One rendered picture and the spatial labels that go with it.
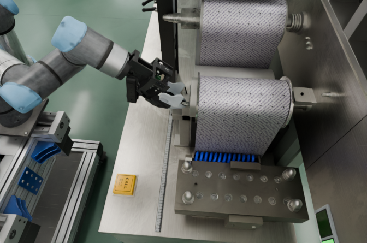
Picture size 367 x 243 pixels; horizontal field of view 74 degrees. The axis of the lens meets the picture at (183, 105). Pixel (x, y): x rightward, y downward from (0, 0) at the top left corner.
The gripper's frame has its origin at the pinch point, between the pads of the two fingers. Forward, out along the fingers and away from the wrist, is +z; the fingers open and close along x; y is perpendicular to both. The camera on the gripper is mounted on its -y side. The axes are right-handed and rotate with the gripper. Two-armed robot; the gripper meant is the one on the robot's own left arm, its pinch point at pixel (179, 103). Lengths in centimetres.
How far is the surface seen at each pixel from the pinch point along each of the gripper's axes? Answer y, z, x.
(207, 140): -4.2, 15.4, -4.4
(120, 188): -37.3, 4.8, -16.2
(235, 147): -0.9, 24.7, -4.4
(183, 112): -6.0, 6.1, 2.8
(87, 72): -162, -1, 121
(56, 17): -204, -52, 209
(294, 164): -9, 79, 9
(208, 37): 11.1, 0.2, 19.3
